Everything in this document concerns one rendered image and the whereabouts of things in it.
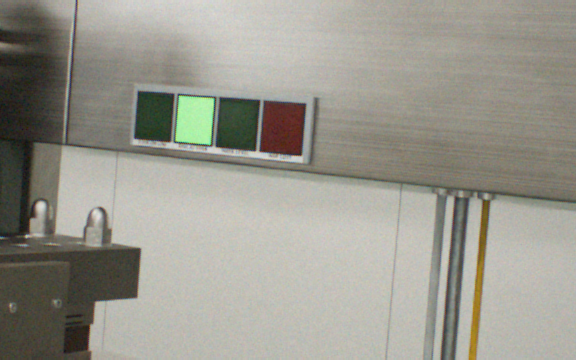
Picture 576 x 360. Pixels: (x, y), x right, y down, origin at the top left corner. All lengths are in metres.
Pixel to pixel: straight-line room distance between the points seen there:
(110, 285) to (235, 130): 0.25
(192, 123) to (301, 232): 2.79
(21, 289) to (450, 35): 0.51
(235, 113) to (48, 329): 0.31
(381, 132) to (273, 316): 3.02
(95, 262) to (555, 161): 0.55
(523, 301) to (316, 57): 2.54
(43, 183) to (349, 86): 0.67
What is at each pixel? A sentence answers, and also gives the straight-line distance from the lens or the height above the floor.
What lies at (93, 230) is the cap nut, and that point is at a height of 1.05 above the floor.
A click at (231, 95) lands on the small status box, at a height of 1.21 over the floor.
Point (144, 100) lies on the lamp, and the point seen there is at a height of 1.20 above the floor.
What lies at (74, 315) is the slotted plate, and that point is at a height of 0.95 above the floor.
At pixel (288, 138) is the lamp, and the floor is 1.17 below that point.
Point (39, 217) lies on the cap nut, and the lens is 1.61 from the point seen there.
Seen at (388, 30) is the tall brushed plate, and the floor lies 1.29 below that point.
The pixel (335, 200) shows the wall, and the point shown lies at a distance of 4.16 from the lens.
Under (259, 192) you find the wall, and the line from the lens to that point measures 4.34.
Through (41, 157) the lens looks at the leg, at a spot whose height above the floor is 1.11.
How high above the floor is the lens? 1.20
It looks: 3 degrees down
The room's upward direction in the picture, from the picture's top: 5 degrees clockwise
